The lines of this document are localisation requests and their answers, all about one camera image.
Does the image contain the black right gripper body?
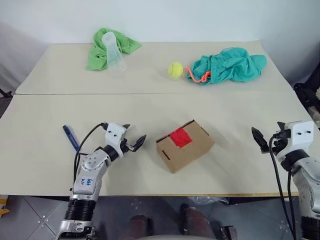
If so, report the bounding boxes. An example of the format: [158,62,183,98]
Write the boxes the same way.
[270,129,292,155]

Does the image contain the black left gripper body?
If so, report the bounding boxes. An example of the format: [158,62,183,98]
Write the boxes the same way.
[120,136,138,154]

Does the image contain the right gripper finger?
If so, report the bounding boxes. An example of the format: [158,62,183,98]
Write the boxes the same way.
[251,126,270,154]
[276,121,291,132]

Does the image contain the brown cardboard box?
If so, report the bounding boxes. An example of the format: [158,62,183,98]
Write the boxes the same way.
[156,119,216,174]

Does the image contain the blue tool handle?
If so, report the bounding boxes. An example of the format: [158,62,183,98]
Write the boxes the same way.
[62,124,81,152]

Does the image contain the black equipment stand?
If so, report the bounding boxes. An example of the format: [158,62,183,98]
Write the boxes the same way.
[293,81,320,131]

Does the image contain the red adhesive tape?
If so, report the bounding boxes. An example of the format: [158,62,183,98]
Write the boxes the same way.
[169,127,193,148]

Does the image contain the yellow tennis ball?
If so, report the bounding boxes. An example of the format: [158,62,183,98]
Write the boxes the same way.
[167,61,185,80]

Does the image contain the teal cloth bag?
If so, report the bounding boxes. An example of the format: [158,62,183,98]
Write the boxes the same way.
[186,46,268,86]

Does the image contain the light green cloth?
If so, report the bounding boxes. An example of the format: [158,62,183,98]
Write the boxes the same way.
[86,27,143,72]

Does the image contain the dark metal foot block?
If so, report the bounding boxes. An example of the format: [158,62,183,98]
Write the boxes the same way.
[219,224,238,240]

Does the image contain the black tripod leg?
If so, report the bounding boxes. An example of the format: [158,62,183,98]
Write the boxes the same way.
[0,87,13,100]

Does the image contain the yellow floor object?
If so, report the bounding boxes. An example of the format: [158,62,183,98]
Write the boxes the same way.
[0,194,11,218]

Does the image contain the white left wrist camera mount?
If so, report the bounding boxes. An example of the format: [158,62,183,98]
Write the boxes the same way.
[103,122,128,158]

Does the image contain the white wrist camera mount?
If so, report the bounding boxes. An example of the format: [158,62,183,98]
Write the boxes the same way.
[274,120,315,162]
[103,122,128,158]

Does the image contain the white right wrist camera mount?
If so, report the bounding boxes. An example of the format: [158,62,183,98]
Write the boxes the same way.
[274,120,315,162]

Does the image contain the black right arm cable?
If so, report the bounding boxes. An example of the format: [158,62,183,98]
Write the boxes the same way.
[268,132,305,240]

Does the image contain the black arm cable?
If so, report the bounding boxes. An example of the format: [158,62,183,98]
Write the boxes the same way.
[268,132,305,240]
[72,122,108,193]

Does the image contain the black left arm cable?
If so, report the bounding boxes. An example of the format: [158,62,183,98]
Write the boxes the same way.
[72,122,108,193]

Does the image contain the orange cord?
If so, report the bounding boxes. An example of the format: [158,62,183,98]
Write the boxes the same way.
[184,67,212,83]

